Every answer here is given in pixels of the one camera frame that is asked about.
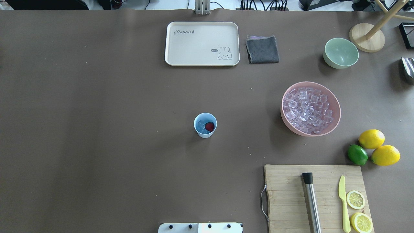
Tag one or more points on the small strawberry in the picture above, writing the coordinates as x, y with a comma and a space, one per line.
210, 126

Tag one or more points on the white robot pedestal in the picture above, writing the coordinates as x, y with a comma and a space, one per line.
203, 227

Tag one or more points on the dark grey folded cloth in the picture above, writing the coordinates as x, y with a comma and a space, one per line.
262, 49

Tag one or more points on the wooden cutting board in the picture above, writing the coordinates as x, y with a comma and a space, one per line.
288, 210

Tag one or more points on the yellow lemon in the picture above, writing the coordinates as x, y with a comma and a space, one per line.
385, 155
371, 139

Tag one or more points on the blue plastic cup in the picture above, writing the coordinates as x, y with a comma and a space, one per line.
207, 117

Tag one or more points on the beige plastic tray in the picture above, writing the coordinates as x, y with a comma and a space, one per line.
202, 44

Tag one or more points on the pile of clear ice cubes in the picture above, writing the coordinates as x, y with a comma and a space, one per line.
309, 110

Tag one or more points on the aluminium frame post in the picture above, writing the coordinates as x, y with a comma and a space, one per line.
202, 7

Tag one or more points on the pink bowl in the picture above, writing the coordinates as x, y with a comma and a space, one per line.
332, 97

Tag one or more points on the metal ice scoop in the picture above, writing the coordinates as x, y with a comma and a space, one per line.
408, 70

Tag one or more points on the mint green bowl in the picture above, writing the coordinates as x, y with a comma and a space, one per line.
340, 53

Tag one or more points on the yellow plastic knife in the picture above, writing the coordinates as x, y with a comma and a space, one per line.
342, 196

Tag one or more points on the wooden cup tree stand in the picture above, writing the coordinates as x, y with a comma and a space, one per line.
369, 38

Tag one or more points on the green lime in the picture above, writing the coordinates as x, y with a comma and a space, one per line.
357, 155

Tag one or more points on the ice cube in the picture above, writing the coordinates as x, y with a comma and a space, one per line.
201, 127

